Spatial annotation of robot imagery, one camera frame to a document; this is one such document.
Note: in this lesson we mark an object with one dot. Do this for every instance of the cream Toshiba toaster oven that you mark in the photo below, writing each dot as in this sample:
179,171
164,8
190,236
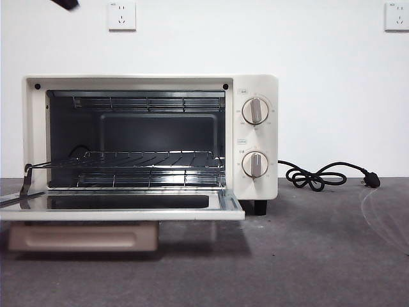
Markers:
272,144

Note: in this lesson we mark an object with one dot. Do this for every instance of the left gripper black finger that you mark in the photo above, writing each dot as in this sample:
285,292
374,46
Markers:
66,4

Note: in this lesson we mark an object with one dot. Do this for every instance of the white wall socket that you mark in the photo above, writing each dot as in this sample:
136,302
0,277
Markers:
397,16
122,16

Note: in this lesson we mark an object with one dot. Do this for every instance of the cream oven timer knob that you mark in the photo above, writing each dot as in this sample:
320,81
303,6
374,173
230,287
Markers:
255,164

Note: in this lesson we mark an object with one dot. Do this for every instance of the cream oven temperature knob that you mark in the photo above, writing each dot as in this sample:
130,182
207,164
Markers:
255,111

